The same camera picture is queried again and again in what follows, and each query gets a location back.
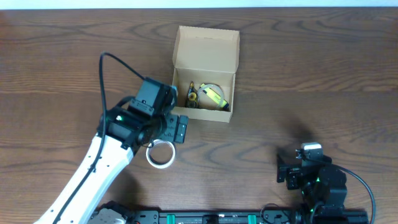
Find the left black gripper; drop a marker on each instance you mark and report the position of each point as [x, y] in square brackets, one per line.
[176, 128]

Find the clear tape roll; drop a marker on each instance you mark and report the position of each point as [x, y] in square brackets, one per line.
[205, 102]

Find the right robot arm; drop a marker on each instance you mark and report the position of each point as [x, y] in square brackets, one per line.
[322, 186]

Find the brown cardboard box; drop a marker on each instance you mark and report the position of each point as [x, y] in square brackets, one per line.
[205, 56]

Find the yellow highlighter marker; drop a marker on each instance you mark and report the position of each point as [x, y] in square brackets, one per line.
[215, 93]

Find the black aluminium mounting rail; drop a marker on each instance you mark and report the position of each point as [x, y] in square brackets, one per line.
[113, 213]

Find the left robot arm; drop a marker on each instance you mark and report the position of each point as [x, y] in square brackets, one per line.
[119, 136]

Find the white tape roll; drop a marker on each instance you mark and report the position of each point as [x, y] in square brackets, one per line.
[161, 154]

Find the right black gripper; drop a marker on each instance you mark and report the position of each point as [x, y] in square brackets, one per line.
[293, 173]

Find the yellow black correction tape dispenser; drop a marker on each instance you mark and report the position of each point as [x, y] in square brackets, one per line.
[191, 101]

